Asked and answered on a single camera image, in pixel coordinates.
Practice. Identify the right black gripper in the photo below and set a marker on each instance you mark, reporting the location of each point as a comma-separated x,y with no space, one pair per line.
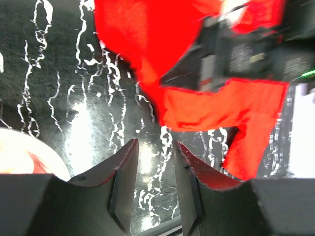
218,54

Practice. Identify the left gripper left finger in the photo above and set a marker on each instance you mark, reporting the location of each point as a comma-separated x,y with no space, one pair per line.
97,202

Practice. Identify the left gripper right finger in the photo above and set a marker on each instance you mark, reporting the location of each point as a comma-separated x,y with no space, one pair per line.
213,204

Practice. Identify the red t shirt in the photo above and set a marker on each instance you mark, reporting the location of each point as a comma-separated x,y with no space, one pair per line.
153,36

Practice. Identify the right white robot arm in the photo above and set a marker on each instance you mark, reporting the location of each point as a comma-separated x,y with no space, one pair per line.
246,16

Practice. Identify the white plastic laundry basket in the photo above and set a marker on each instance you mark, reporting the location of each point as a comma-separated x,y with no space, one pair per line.
23,154

